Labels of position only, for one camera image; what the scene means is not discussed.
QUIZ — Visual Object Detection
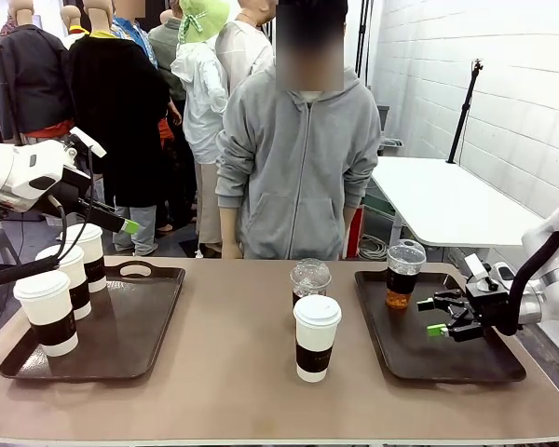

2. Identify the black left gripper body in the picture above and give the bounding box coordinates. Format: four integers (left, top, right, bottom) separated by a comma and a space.
50, 165, 99, 216

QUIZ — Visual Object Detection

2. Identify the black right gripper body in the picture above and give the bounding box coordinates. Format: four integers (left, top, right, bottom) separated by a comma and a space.
464, 280, 509, 336

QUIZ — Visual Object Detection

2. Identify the tall white paper coffee cup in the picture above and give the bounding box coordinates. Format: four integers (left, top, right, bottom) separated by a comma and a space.
34, 243, 93, 321
12, 269, 79, 359
293, 293, 343, 384
61, 223, 107, 294

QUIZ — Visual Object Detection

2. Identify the clear dome-lid iced coffee cup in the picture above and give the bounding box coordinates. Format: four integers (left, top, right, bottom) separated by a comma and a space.
289, 257, 333, 308
385, 238, 428, 310

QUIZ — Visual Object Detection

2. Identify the dark brown serving tray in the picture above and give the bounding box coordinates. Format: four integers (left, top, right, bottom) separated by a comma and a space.
353, 268, 527, 384
0, 260, 186, 381

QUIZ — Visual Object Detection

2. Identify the person's right hand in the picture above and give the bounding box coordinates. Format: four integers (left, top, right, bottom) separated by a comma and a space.
219, 208, 244, 260

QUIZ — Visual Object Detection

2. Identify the person's left hand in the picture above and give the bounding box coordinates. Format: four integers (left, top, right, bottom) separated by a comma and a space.
341, 207, 359, 260

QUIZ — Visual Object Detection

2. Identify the mannequin in black coat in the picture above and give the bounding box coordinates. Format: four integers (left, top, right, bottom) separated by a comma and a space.
67, 0, 171, 255

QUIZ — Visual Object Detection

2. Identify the large white side table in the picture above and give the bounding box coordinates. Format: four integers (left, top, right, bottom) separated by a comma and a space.
371, 156, 549, 248

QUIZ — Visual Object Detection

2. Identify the red container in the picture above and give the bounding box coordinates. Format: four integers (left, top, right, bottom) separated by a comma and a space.
347, 207, 365, 260

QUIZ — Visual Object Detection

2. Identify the mannequin in dark grey jacket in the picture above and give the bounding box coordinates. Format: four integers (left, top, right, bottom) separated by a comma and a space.
0, 0, 74, 143

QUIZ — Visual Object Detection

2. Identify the green box under table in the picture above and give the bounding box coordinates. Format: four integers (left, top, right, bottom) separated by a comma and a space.
362, 188, 398, 219

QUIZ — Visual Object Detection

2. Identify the mannequin with green hat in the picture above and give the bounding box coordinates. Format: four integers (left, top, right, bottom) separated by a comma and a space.
170, 0, 232, 257

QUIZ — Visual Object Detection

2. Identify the person in blue shirt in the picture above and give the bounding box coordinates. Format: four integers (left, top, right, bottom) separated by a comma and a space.
111, 0, 183, 145

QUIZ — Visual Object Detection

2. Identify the mannequin in olive jacket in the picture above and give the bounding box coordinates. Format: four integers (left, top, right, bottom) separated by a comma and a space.
148, 8, 187, 103

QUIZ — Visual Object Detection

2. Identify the mannequin with red yellow collar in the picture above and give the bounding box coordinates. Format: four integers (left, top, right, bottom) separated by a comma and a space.
59, 4, 90, 47

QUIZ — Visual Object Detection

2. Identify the person in grey hoodie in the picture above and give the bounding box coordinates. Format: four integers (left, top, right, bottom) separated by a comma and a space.
213, 0, 383, 261

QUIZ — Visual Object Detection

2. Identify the black tripod stand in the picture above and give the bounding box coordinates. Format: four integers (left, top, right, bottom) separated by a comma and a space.
446, 58, 485, 165

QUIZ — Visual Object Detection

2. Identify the mannequin in white shirt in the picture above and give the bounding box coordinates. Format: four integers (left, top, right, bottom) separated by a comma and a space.
213, 0, 277, 94

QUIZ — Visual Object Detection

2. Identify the black light stand pole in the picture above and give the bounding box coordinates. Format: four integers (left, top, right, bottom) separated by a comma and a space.
353, 0, 375, 88

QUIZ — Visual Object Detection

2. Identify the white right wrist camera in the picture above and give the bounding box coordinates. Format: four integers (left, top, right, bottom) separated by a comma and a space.
463, 253, 493, 292

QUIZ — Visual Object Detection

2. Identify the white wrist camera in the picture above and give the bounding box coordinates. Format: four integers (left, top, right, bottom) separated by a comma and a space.
463, 253, 493, 292
68, 126, 107, 158

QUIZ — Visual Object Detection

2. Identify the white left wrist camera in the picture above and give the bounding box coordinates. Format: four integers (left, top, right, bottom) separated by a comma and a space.
68, 126, 107, 158

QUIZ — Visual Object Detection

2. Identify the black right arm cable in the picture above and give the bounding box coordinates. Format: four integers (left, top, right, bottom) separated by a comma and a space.
496, 151, 559, 336

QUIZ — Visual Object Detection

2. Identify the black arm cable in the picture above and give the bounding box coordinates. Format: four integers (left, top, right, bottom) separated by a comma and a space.
0, 146, 97, 290
496, 151, 559, 336

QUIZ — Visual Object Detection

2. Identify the white coiled cable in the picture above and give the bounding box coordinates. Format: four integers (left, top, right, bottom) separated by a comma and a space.
357, 234, 390, 262

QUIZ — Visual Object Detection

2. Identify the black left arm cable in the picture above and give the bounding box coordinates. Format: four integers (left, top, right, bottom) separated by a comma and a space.
0, 146, 97, 290

